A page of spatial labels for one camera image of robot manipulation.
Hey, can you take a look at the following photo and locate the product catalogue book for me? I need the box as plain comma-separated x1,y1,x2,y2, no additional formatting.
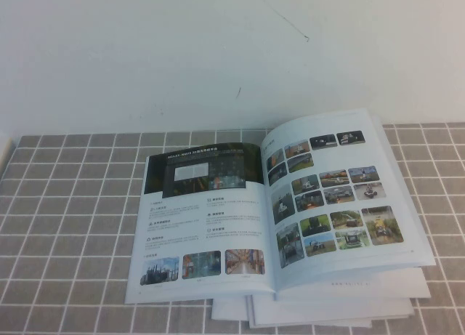
124,108,437,305

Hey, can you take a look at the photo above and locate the white booklet with web address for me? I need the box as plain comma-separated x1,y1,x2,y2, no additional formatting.
275,265,432,304

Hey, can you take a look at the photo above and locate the grey white-checked tablecloth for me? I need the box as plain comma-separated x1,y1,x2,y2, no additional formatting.
0,122,465,335

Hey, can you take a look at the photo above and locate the plain white booklet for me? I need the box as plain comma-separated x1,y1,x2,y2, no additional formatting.
211,296,252,322
247,294,373,329
250,294,415,325

